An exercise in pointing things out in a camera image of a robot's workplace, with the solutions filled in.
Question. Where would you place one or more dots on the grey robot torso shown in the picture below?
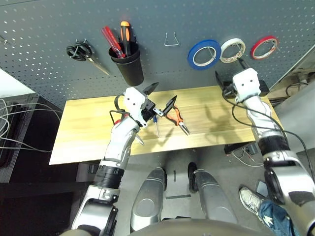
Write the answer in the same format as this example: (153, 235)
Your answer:
(197, 228)

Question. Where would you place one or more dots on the blue tape roll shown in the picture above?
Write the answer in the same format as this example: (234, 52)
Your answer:
(191, 57)

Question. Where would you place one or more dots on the black cup holder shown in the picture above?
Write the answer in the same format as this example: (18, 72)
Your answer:
(130, 71)

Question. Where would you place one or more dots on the black plastic case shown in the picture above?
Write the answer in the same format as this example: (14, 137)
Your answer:
(264, 87)

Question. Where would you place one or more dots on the black table clamp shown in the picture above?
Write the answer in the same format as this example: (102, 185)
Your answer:
(236, 148)

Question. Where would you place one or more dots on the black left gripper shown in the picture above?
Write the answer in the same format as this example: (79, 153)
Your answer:
(148, 110)

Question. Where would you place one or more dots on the large grey machine housing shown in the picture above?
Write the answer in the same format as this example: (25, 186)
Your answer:
(297, 118)

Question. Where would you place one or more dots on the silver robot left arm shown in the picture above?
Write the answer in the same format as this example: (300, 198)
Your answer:
(118, 147)

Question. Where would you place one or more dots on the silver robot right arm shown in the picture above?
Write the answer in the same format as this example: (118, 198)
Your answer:
(273, 142)

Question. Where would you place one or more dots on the blue jeans leg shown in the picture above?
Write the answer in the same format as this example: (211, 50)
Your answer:
(275, 218)

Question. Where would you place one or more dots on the silver robot leg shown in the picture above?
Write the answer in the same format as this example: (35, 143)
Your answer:
(147, 201)
(214, 196)

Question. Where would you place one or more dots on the short black tape strip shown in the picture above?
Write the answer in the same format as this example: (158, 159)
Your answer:
(174, 175)

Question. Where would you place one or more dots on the white tape roll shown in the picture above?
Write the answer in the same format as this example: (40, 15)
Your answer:
(223, 49)

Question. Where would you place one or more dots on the small blue screwdriver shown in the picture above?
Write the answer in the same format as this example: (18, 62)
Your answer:
(155, 119)

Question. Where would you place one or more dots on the small metal pegboard hook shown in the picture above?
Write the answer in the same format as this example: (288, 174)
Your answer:
(3, 39)

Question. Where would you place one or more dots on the grey square floor pad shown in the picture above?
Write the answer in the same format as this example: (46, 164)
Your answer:
(262, 189)

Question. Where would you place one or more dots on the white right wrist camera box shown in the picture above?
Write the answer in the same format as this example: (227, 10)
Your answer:
(246, 84)

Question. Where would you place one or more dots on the silver robot right leg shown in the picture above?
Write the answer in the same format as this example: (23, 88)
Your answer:
(214, 196)

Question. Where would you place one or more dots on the metal tape hook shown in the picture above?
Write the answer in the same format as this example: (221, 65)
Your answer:
(212, 54)

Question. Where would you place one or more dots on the red tape roll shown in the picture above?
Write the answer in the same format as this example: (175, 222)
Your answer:
(256, 46)

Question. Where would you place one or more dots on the white grey sneaker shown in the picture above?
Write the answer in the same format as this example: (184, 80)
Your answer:
(251, 201)

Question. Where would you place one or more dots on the long black tape strip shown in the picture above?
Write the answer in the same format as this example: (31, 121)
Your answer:
(178, 196)

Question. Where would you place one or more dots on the black rolling cabinet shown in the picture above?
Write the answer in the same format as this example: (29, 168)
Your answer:
(19, 162)

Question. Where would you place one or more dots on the orange black screwdriver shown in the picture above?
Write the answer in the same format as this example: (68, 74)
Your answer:
(125, 32)

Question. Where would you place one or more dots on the silver robot left leg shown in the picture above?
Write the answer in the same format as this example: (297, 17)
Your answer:
(147, 201)

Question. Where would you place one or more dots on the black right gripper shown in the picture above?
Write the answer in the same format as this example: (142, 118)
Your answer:
(229, 90)

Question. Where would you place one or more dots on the dark grey metal pegboard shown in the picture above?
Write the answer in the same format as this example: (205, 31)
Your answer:
(172, 14)

